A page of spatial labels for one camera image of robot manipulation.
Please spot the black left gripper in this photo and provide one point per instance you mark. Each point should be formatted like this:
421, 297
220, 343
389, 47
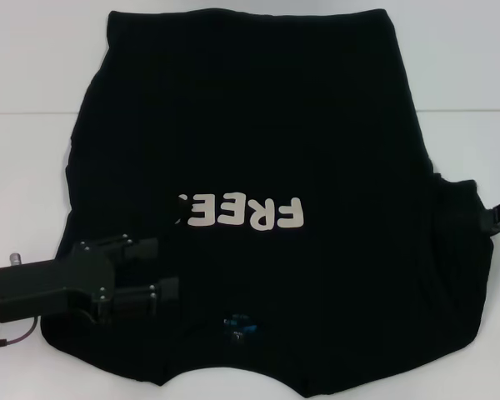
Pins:
58, 283

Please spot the black shirt with white print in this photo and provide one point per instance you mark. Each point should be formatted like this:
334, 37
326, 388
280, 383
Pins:
275, 125

